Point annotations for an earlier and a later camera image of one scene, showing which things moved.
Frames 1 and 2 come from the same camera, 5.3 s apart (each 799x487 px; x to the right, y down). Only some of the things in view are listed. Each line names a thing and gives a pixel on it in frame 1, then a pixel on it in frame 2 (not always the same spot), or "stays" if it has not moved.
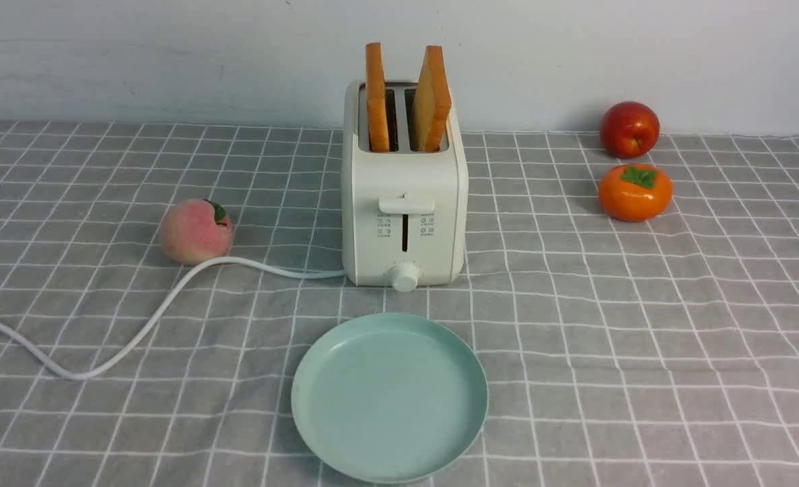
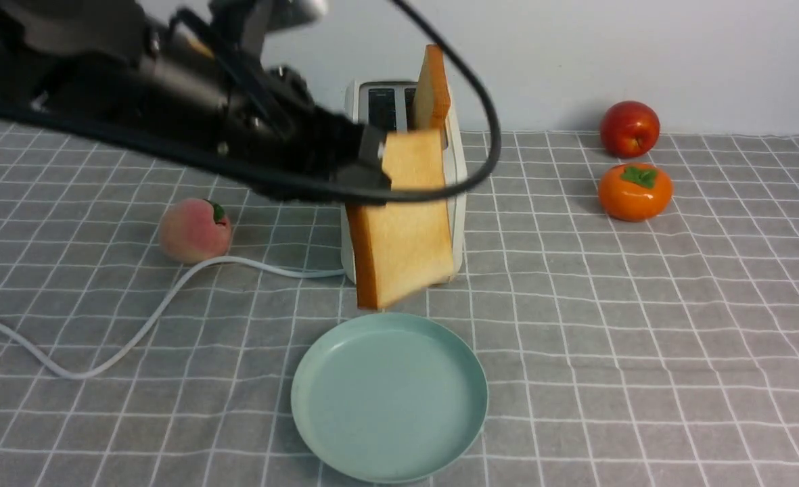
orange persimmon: (636, 193) stays
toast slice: (377, 101) → (398, 248)
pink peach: (193, 231) stays
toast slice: (431, 103) stays
